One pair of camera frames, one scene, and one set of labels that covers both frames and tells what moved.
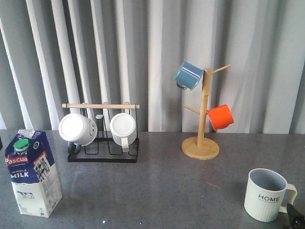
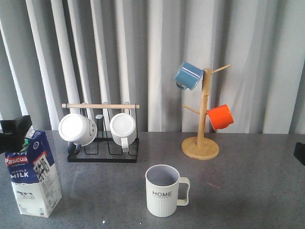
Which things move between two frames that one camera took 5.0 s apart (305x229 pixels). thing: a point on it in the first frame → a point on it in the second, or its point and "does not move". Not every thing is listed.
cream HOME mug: x=268 y=193 → x=166 y=190
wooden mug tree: x=199 y=148 does not move
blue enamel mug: x=188 y=76 does not move
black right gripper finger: x=297 y=221 → x=299 y=152
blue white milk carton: x=34 y=174 does not move
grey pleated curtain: x=53 y=52 does not move
